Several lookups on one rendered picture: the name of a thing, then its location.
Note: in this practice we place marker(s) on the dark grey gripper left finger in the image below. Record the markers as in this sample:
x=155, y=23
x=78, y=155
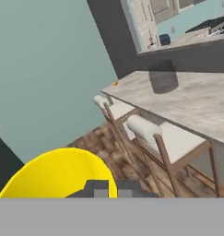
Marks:
x=96, y=188

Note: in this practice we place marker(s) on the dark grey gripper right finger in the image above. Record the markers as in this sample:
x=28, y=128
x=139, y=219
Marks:
x=128, y=188

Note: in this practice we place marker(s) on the yellow cup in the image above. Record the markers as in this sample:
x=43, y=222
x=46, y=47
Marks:
x=59, y=173

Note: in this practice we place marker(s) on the grey marble dining counter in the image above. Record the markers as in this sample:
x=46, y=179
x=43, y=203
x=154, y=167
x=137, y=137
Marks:
x=190, y=98

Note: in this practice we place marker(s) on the white cushioned wooden stool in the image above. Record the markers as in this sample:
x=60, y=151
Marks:
x=165, y=144
x=116, y=113

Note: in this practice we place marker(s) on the small orange object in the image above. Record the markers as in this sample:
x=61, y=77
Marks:
x=115, y=83

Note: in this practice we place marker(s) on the black hob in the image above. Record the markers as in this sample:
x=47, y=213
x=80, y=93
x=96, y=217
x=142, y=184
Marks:
x=208, y=24

